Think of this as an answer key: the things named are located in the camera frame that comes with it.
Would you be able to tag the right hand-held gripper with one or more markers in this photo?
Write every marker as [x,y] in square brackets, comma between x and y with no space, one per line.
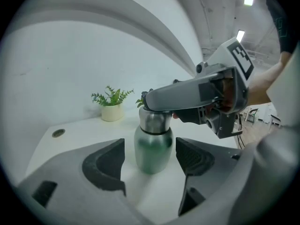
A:
[236,60]

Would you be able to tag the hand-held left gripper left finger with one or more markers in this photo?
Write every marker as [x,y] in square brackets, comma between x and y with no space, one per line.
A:
[77,196]

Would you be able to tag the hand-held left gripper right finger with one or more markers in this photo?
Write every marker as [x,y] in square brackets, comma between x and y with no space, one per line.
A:
[211,172]

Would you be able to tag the small metal cup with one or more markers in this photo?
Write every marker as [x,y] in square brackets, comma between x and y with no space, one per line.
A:
[154,121]

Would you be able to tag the green metal bottle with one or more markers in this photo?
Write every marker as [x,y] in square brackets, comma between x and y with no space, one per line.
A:
[153,151]

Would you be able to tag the person's right forearm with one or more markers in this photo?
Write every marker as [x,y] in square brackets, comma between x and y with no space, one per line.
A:
[264,85]

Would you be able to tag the person's right hand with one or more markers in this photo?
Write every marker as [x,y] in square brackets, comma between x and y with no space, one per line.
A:
[227,95]

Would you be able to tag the purple pansy flower plant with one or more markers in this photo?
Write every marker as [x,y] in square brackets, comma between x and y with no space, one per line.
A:
[140,102]

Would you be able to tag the round grey desk grommet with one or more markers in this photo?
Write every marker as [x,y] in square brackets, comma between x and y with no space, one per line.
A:
[58,133]

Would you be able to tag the green plant in cream pot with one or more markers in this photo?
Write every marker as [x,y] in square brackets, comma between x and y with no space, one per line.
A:
[112,109]

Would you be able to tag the person's black printed t-shirt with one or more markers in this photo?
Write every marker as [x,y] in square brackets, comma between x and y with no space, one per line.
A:
[283,32]

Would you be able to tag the grey wall ledge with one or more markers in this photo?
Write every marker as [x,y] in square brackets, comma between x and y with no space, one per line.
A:
[140,20]

